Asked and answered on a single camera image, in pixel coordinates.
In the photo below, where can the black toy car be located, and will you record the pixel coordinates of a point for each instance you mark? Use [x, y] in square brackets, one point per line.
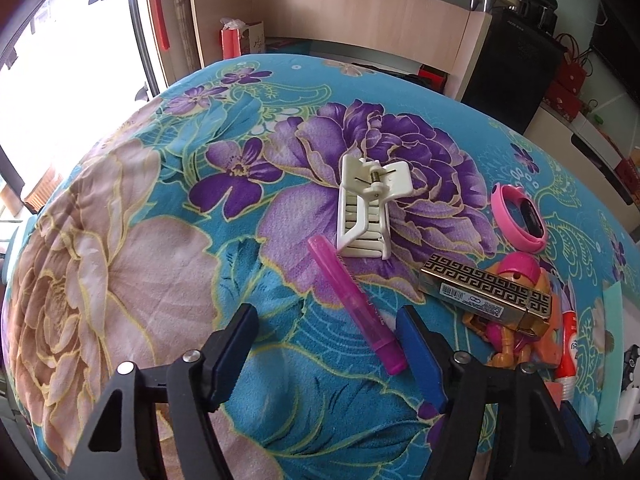
[631, 357]

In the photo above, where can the red box with tissue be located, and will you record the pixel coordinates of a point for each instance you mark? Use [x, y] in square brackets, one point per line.
[232, 42]

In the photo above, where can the red hanging knot decoration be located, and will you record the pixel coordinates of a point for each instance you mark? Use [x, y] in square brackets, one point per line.
[160, 10]

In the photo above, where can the white hair claw clip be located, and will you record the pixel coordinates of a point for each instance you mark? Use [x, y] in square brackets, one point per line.
[367, 210]

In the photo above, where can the red gift bags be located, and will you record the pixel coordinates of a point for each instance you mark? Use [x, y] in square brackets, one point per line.
[572, 75]

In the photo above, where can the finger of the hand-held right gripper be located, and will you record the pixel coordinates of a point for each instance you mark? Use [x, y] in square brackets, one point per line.
[575, 430]

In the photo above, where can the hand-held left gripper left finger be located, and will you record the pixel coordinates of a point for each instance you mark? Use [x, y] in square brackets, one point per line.
[235, 355]

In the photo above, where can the pink purple lighter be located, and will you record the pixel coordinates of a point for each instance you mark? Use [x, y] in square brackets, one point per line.
[355, 305]

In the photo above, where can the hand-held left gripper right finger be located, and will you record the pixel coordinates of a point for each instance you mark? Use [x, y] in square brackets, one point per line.
[420, 355]

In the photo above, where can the black cabinet fridge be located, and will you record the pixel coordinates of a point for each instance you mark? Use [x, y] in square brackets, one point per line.
[515, 70]

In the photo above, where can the red and white glue bottle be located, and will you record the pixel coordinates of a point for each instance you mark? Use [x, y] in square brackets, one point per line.
[569, 345]

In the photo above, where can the small red box under desk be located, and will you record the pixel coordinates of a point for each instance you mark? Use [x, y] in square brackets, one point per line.
[432, 77]

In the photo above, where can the floral printed blanket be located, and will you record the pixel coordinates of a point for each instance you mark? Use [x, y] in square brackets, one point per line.
[150, 260]

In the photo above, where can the gold patterned harmonica box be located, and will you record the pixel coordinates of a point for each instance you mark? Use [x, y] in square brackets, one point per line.
[480, 287]

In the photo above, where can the white television stand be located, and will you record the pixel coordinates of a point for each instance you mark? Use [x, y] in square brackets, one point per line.
[565, 145]

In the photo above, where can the wooden desk with curved shelf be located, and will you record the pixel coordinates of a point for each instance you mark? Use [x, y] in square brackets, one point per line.
[350, 15]

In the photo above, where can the teal cardboard box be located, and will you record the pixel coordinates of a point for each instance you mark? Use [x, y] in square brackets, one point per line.
[612, 350]

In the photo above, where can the pink and brown toy figure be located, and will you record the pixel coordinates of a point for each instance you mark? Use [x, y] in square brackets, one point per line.
[515, 270]

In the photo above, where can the pink watch band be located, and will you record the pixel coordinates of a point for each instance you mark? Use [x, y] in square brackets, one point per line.
[502, 210]

